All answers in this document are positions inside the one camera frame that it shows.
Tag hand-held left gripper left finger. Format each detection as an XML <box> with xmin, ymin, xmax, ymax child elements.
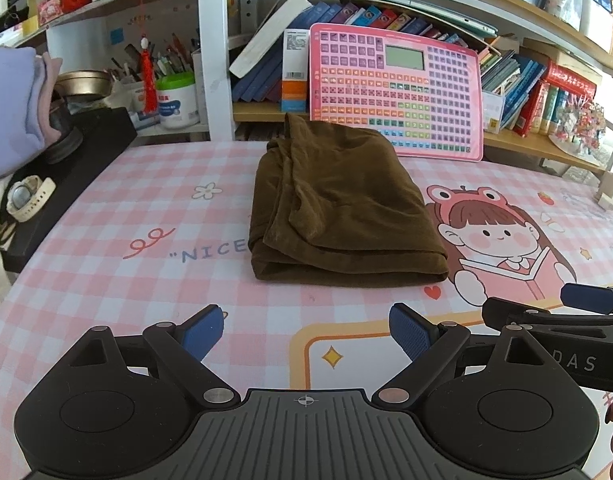
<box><xmin>61</xmin><ymin>304</ymin><xmax>241</xmax><ymax>411</ymax></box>

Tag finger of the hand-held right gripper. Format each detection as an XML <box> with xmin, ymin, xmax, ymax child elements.
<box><xmin>560</xmin><ymin>283</ymin><xmax>613</xmax><ymax>313</ymax></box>
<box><xmin>481</xmin><ymin>297</ymin><xmax>613</xmax><ymax>333</ymax></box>

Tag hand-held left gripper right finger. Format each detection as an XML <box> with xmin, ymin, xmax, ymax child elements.
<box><xmin>373</xmin><ymin>302</ymin><xmax>554</xmax><ymax>411</ymax></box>

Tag brown corduroy pants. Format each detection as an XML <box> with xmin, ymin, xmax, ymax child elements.
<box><xmin>247</xmin><ymin>112</ymin><xmax>449</xmax><ymax>288</ymax></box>

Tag small white box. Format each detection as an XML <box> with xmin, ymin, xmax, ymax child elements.
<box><xmin>597</xmin><ymin>170</ymin><xmax>613</xmax><ymax>211</ymax></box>

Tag pink checked cartoon desk mat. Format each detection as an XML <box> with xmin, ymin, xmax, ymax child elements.
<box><xmin>0</xmin><ymin>140</ymin><xmax>613</xmax><ymax>480</ymax></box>

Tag colourful figurine display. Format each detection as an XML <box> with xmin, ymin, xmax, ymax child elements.
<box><xmin>549</xmin><ymin>97</ymin><xmax>607</xmax><ymax>158</ymax></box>

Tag green standing dictionary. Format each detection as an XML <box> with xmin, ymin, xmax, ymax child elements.
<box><xmin>539</xmin><ymin>85</ymin><xmax>562</xmax><ymax>136</ymax></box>

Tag red standing dictionary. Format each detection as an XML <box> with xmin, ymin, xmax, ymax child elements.
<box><xmin>513</xmin><ymin>80</ymin><xmax>549</xmax><ymax>138</ymax></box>

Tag translucent white plastic box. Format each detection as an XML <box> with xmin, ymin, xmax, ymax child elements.
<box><xmin>481</xmin><ymin>91</ymin><xmax>507</xmax><ymax>135</ymax></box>

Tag black flat case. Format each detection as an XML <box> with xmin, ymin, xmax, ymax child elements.
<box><xmin>1</xmin><ymin>107</ymin><xmax>137</xmax><ymax>273</ymax></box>

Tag pink learning machine toy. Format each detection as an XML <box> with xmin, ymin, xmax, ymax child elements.
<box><xmin>309</xmin><ymin>22</ymin><xmax>484</xmax><ymax>161</ymax></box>

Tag red dictionary lying flat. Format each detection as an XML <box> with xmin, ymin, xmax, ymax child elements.
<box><xmin>543</xmin><ymin>60</ymin><xmax>599</xmax><ymax>101</ymax></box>

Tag white wristwatch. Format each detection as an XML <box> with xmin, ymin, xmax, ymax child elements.
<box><xmin>5</xmin><ymin>175</ymin><xmax>56</xmax><ymax>223</ymax></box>

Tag white jar with green lid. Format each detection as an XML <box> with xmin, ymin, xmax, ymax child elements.
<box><xmin>155</xmin><ymin>72</ymin><xmax>200</xmax><ymax>131</ymax></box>

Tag leaning pile of thin books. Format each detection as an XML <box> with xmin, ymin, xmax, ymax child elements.
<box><xmin>479</xmin><ymin>35</ymin><xmax>547</xmax><ymax>131</ymax></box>

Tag red tassel ornament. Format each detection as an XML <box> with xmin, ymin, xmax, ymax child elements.
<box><xmin>139</xmin><ymin>35</ymin><xmax>160</xmax><ymax>113</ymax></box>

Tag holder full of pens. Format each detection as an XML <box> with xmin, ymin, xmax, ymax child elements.
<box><xmin>109</xmin><ymin>32</ymin><xmax>202</xmax><ymax>91</ymax></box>

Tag white and orange boxed book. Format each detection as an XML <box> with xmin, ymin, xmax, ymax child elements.
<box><xmin>280</xmin><ymin>29</ymin><xmax>312</xmax><ymax>113</ymax></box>

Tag brass metal bowl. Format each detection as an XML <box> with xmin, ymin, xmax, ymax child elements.
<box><xmin>54</xmin><ymin>70</ymin><xmax>112</xmax><ymax>98</ymax></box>

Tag lavender garment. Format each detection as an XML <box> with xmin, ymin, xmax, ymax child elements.
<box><xmin>0</xmin><ymin>46</ymin><xmax>62</xmax><ymax>183</ymax></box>

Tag thick white leaning book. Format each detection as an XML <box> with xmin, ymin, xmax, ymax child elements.
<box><xmin>229</xmin><ymin>0</ymin><xmax>314</xmax><ymax>80</ymax></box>

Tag teal laptop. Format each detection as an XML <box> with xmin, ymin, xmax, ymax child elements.
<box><xmin>336</xmin><ymin>0</ymin><xmax>498</xmax><ymax>38</ymax></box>

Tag row of slim colourful books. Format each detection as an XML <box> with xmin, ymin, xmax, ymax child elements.
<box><xmin>231</xmin><ymin>2</ymin><xmax>487</xmax><ymax>103</ymax></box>

